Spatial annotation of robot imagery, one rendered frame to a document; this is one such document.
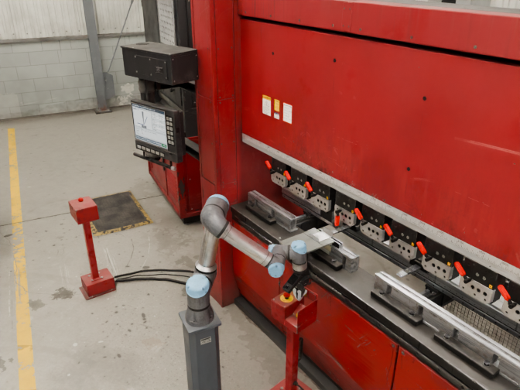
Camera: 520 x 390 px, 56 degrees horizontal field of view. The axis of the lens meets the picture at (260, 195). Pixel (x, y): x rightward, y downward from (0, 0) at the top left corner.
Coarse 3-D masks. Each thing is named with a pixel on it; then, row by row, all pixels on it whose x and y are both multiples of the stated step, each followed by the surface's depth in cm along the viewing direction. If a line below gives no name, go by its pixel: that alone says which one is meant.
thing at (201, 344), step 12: (180, 312) 262; (216, 324) 254; (192, 336) 252; (204, 336) 254; (216, 336) 259; (192, 348) 256; (204, 348) 258; (216, 348) 262; (192, 360) 260; (204, 360) 261; (216, 360) 265; (192, 372) 264; (204, 372) 265; (216, 372) 268; (192, 384) 268; (204, 384) 268; (216, 384) 272
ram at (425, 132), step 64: (256, 64) 301; (320, 64) 253; (384, 64) 219; (448, 64) 192; (512, 64) 174; (256, 128) 319; (320, 128) 266; (384, 128) 228; (448, 128) 200; (512, 128) 177; (384, 192) 238; (448, 192) 207; (512, 192) 183; (512, 256) 190
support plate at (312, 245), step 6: (300, 234) 291; (282, 240) 285; (288, 240) 285; (294, 240) 285; (306, 240) 285; (312, 240) 285; (324, 240) 285; (330, 240) 285; (306, 246) 279; (312, 246) 279; (318, 246) 279; (324, 246) 281; (306, 252) 274
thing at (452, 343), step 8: (440, 336) 227; (448, 344) 222; (456, 344) 222; (456, 352) 220; (464, 352) 218; (472, 352) 218; (464, 360) 217; (472, 360) 214; (480, 360) 213; (480, 368) 211; (488, 368) 209; (496, 368) 209; (488, 376) 208
